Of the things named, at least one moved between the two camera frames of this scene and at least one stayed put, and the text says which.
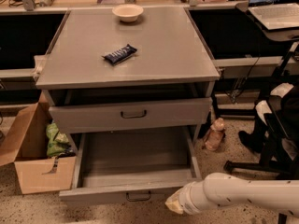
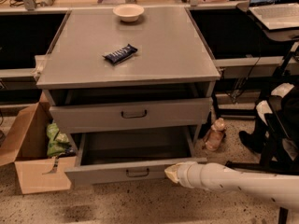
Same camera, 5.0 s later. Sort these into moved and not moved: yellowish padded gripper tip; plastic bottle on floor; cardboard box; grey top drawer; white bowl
Moved: yellowish padded gripper tip
Not moved: plastic bottle on floor; cardboard box; grey top drawer; white bowl
